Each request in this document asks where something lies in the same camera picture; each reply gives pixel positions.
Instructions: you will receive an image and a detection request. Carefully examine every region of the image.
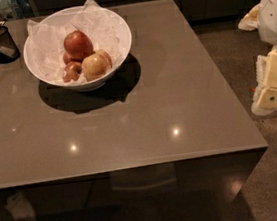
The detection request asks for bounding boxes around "white crumpled paper liner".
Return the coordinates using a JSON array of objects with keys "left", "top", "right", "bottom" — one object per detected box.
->
[{"left": 23, "top": 0, "right": 132, "bottom": 91}]

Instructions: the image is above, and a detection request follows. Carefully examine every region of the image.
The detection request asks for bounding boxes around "white bowl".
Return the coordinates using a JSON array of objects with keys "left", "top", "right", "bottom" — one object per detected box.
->
[{"left": 23, "top": 5, "right": 132, "bottom": 91}]

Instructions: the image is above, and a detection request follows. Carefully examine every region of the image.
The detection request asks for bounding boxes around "small red apple behind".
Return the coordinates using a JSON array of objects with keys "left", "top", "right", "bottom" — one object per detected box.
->
[{"left": 62, "top": 52, "right": 72, "bottom": 65}]

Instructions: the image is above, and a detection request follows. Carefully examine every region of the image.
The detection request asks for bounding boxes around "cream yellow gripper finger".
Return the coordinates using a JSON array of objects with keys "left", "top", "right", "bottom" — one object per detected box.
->
[{"left": 251, "top": 45, "right": 277, "bottom": 116}]

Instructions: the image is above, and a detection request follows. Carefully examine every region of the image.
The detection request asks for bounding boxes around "large red apple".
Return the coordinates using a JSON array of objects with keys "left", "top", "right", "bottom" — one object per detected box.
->
[{"left": 63, "top": 30, "right": 94, "bottom": 61}]

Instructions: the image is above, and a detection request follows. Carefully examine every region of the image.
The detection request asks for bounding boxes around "small red apple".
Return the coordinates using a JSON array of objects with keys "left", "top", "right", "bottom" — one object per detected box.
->
[
  {"left": 62, "top": 52, "right": 72, "bottom": 65},
  {"left": 63, "top": 61, "right": 82, "bottom": 82}
]

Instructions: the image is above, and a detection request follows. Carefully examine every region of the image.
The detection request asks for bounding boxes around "yellow-red apple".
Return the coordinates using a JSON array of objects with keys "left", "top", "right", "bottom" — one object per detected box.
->
[{"left": 82, "top": 50, "right": 113, "bottom": 81}]

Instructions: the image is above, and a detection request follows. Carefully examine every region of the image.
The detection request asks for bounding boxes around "white cloth under table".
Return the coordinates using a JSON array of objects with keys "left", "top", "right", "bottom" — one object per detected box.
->
[{"left": 5, "top": 191, "right": 37, "bottom": 221}]

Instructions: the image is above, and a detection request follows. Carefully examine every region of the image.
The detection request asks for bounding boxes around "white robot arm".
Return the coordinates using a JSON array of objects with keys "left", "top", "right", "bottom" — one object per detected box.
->
[{"left": 238, "top": 0, "right": 277, "bottom": 116}]

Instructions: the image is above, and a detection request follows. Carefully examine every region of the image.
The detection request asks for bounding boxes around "small red apple front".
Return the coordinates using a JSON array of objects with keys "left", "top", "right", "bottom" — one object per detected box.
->
[{"left": 63, "top": 61, "right": 82, "bottom": 82}]

